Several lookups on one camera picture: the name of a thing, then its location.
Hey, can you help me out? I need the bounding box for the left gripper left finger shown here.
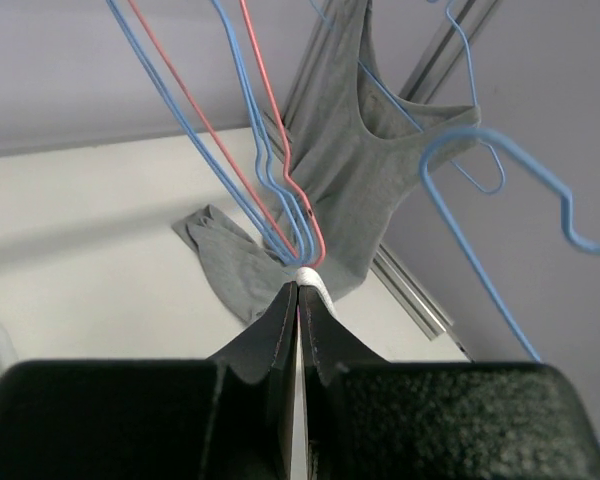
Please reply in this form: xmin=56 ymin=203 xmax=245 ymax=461
xmin=0 ymin=282 xmax=299 ymax=479

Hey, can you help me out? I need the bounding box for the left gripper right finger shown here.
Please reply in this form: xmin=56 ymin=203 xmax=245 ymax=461
xmin=299 ymin=286 xmax=600 ymax=479

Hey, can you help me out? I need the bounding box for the white tank top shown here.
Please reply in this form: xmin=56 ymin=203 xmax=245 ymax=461
xmin=294 ymin=267 xmax=338 ymax=319

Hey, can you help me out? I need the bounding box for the blue wire hanger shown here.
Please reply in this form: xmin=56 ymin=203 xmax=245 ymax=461
xmin=211 ymin=0 xmax=315 ymax=266
xmin=106 ymin=1 xmax=293 ymax=260

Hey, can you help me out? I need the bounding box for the pink wire hanger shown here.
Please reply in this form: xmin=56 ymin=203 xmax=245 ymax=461
xmin=108 ymin=1 xmax=327 ymax=267

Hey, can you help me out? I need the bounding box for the dark grey tank top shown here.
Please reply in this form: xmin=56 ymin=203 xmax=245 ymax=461
xmin=174 ymin=1 xmax=480 ymax=323

